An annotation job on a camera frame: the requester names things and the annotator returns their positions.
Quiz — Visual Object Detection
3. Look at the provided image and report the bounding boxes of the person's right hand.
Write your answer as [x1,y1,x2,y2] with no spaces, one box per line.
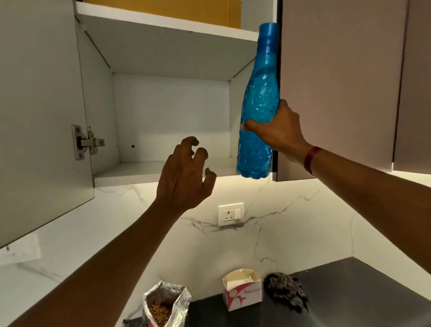
[241,99,312,166]

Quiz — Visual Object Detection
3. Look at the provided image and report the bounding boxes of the red and white tissue box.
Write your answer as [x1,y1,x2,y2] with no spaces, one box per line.
[222,268,263,312]

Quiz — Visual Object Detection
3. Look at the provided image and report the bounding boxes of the red black pet food bag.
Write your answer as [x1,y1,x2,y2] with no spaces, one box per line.
[123,280,192,327]

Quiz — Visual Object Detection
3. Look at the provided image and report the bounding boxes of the person's right forearm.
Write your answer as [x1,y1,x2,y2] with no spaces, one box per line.
[308,148,431,275]

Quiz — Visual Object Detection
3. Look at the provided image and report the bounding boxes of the person's left hand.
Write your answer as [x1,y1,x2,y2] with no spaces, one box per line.
[154,136,217,216]

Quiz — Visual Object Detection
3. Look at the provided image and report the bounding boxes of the person's left forearm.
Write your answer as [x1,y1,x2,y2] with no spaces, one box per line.
[8,200,188,327]

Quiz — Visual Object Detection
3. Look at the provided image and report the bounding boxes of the dark checked cloth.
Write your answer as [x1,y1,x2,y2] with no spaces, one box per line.
[263,272,310,314]

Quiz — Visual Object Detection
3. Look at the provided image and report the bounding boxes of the brown wall cabinet door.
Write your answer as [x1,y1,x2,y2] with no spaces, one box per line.
[273,0,409,182]
[392,0,431,175]

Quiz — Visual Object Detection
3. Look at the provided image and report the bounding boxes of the red wrist band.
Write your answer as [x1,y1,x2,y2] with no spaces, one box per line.
[303,146,323,176]

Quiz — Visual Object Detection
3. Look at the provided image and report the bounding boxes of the metal cabinet hinge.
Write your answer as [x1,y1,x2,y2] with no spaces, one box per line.
[72,124,106,161]

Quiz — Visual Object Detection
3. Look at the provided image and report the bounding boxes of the long yellow box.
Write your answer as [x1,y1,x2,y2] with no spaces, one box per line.
[83,0,242,30]

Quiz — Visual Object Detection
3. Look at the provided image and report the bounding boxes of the blue water bottle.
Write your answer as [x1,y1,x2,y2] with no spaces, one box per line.
[236,22,281,180]

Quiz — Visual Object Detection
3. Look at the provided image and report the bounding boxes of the white wall socket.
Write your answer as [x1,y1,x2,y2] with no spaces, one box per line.
[0,232,42,267]
[218,202,245,227]

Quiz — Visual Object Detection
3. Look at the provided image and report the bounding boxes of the grey wall cabinet body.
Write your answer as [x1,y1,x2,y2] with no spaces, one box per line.
[74,0,281,188]

